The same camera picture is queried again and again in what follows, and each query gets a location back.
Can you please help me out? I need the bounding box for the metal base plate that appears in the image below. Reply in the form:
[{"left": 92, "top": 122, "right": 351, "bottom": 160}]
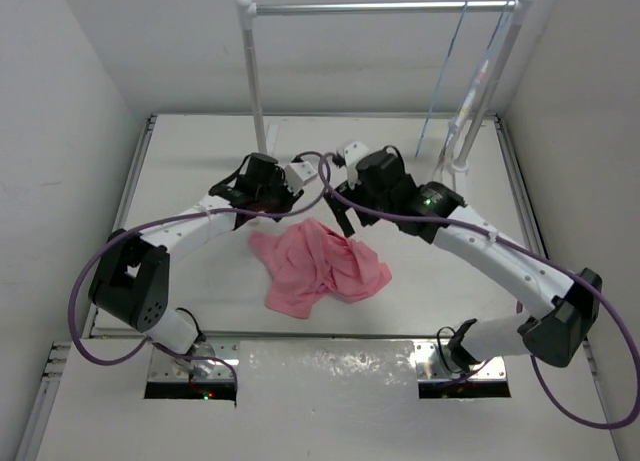
[
  {"left": 412, "top": 338, "right": 507, "bottom": 383},
  {"left": 147, "top": 338, "right": 240, "bottom": 383}
]

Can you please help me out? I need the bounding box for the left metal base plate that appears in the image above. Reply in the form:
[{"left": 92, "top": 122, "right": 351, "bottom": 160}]
[{"left": 147, "top": 338, "right": 240, "bottom": 383}]

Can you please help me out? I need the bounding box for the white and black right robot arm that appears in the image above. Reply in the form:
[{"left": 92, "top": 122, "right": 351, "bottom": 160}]
[{"left": 324, "top": 143, "right": 602, "bottom": 375}]

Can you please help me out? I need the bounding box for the blue wire hanger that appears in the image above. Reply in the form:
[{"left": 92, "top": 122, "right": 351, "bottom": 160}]
[{"left": 414, "top": 0, "right": 469, "bottom": 158}]

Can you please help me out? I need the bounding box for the white clothes rack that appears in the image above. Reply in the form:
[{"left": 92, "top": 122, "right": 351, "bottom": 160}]
[{"left": 234, "top": 0, "right": 537, "bottom": 184}]

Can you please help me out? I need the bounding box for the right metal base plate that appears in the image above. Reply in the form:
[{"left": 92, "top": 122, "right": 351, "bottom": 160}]
[{"left": 412, "top": 338, "right": 507, "bottom": 383}]

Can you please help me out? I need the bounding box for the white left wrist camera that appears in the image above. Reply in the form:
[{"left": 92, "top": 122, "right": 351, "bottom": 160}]
[{"left": 284, "top": 161, "right": 318, "bottom": 192}]

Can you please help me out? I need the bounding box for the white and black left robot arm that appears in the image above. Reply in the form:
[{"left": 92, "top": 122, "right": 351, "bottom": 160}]
[{"left": 89, "top": 153, "right": 317, "bottom": 355}]

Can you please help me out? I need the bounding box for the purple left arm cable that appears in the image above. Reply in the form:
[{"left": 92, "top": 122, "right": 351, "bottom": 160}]
[{"left": 67, "top": 150, "right": 333, "bottom": 386}]

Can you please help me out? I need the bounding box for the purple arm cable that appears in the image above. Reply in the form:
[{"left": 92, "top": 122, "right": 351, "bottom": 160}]
[
  {"left": 67, "top": 150, "right": 333, "bottom": 386},
  {"left": 320, "top": 151, "right": 640, "bottom": 429}
]

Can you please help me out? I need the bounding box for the white front cover panel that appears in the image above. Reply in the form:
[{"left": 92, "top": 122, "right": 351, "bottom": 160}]
[{"left": 38, "top": 340, "right": 616, "bottom": 460}]

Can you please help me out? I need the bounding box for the pink t shirt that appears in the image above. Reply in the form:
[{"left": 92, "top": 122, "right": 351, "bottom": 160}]
[{"left": 248, "top": 218, "right": 392, "bottom": 319}]

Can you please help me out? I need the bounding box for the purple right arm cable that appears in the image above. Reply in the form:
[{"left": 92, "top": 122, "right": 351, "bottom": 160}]
[{"left": 320, "top": 151, "right": 640, "bottom": 429}]

